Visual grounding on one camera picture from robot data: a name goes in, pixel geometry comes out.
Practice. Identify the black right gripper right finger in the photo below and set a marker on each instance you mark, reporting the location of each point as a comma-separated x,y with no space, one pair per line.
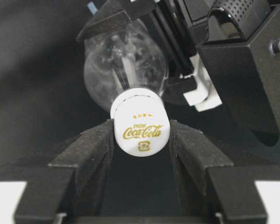
213,177

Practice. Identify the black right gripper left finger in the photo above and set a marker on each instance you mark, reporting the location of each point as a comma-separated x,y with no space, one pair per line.
73,183

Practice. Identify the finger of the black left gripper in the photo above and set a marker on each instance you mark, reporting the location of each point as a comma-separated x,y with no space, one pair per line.
111,16

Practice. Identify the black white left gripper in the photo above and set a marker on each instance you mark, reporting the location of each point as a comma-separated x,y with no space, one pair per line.
183,25

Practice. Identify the white bottle cap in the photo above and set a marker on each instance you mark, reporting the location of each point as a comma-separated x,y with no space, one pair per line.
141,124

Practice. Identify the clear plastic bottle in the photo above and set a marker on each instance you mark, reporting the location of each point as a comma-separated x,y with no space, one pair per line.
123,59

